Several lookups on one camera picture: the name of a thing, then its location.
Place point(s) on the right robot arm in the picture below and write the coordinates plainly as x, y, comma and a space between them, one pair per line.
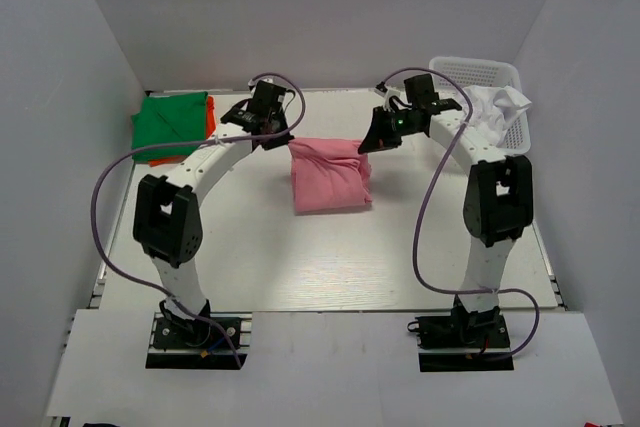
498, 202

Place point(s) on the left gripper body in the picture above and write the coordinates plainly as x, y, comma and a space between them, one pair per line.
276, 141

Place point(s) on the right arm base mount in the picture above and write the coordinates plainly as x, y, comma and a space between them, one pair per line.
442, 350

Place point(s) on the pink t shirt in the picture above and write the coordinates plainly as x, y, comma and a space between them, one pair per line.
329, 174

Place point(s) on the white plastic basket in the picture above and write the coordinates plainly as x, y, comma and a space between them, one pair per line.
467, 72

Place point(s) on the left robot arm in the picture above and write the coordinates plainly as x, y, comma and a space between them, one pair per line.
167, 221

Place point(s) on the green folded t shirt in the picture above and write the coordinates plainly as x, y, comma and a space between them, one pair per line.
171, 119

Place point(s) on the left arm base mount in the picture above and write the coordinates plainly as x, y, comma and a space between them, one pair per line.
190, 344

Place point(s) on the white t shirt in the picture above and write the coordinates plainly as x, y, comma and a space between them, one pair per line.
495, 110

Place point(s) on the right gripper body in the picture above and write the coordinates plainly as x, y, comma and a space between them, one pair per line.
395, 125

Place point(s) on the orange folded t shirt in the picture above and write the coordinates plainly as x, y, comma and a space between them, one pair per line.
210, 119

